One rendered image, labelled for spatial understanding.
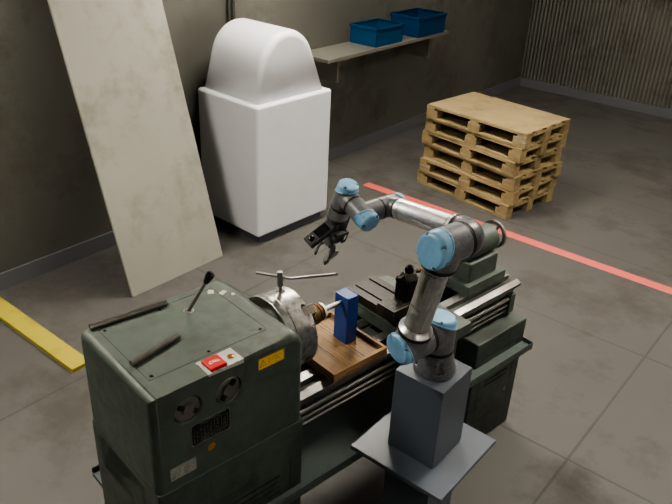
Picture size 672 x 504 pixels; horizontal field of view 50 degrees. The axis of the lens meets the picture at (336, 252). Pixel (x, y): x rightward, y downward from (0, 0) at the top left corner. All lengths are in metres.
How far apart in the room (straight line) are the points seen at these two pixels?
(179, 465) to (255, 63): 3.48
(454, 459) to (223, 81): 3.64
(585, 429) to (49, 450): 2.84
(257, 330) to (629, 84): 8.41
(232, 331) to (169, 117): 2.98
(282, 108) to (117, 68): 1.21
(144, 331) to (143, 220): 2.65
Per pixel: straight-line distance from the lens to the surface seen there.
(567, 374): 4.64
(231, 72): 5.52
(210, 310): 2.59
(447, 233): 2.12
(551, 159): 6.81
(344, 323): 3.00
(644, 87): 10.29
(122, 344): 2.46
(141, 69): 5.16
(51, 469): 3.92
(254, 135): 5.34
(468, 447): 2.85
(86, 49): 4.96
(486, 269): 3.59
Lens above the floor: 2.66
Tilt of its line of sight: 28 degrees down
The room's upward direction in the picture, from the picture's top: 3 degrees clockwise
